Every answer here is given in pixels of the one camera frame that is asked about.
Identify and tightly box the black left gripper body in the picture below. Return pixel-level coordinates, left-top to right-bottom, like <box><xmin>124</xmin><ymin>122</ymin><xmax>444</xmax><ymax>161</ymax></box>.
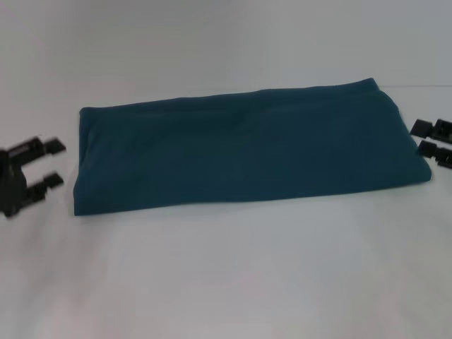
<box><xmin>0</xmin><ymin>141</ymin><xmax>30</xmax><ymax>219</ymax></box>

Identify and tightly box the teal blue t-shirt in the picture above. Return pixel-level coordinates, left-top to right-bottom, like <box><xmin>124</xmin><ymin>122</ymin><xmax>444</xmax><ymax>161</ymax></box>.
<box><xmin>71</xmin><ymin>77</ymin><xmax>434</xmax><ymax>218</ymax></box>

